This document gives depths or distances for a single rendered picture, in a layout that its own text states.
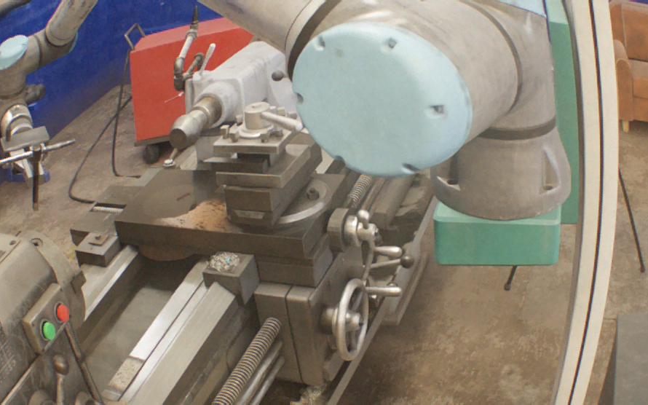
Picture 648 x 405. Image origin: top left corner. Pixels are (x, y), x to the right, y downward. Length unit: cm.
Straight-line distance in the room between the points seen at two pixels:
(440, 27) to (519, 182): 23
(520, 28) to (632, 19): 440
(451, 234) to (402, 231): 207
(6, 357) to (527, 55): 83
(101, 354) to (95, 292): 17
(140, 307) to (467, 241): 133
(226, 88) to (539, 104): 151
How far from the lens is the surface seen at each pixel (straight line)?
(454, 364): 297
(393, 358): 304
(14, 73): 156
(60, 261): 149
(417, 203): 317
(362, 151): 74
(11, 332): 112
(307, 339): 200
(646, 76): 503
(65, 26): 152
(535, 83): 88
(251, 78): 236
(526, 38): 86
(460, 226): 92
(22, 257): 120
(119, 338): 203
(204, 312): 184
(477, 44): 76
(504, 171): 90
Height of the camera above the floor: 183
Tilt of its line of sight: 27 degrees down
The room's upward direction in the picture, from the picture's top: 6 degrees counter-clockwise
